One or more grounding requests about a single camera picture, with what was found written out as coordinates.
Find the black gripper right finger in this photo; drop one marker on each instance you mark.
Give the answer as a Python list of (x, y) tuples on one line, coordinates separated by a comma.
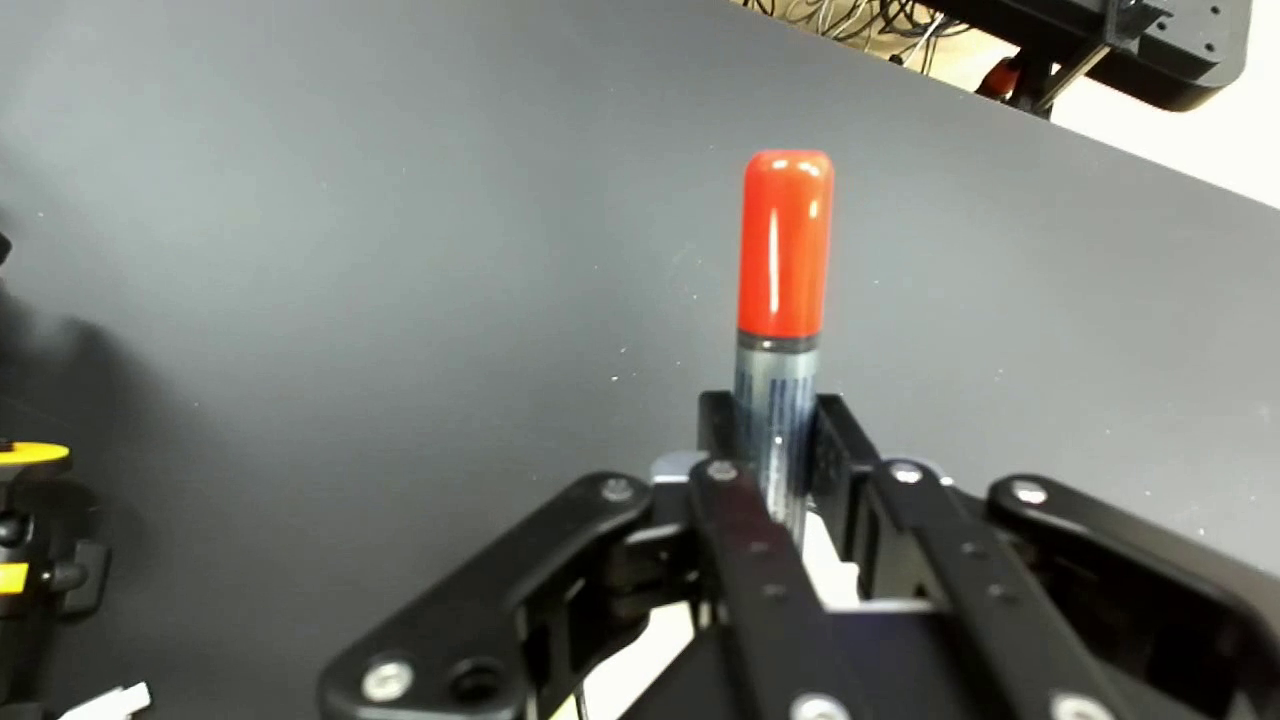
[(913, 538)]

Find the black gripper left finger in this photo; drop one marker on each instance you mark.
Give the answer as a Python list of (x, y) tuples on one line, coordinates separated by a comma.
[(780, 644)]

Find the black device on stand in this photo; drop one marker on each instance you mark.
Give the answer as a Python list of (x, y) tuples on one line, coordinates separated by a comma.
[(1168, 54)]

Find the yellow black clamp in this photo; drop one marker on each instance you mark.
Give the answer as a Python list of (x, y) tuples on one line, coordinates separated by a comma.
[(48, 554)]

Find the white plug connector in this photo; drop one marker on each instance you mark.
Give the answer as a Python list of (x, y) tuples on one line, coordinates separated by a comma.
[(124, 701)]

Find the orange capped grey marker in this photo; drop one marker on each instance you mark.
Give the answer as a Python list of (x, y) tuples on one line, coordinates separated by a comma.
[(787, 242)]

